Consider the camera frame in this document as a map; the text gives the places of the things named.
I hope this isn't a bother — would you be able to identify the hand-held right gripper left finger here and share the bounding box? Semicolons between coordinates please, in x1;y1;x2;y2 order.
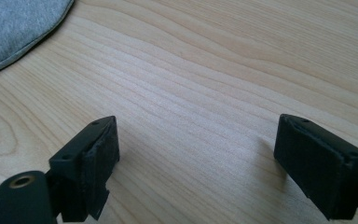
48;115;121;223

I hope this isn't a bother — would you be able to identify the grey cloth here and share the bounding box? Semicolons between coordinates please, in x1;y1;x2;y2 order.
0;0;76;78

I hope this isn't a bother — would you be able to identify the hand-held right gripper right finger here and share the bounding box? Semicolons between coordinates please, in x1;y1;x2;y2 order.
273;113;358;221

